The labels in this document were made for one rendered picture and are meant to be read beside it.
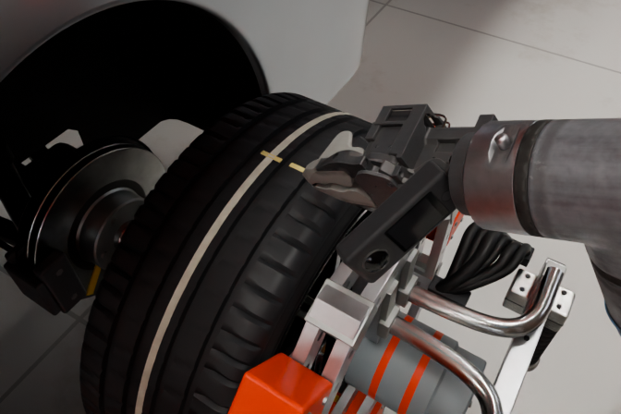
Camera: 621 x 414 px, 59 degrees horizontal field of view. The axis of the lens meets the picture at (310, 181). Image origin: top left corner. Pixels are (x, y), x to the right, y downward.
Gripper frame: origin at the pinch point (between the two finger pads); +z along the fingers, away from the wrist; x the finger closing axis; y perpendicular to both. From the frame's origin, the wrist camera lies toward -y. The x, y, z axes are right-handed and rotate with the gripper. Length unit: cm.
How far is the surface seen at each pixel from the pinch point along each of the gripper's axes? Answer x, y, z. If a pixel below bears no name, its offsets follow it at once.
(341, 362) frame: -15.6, -14.1, -1.5
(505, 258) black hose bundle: -32.6, 10.2, -6.0
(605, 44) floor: -187, 218, 70
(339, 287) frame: -12.2, -6.8, 0.7
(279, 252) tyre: -4.7, -7.0, 4.5
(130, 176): -6, 1, 57
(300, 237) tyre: -5.5, -4.4, 3.3
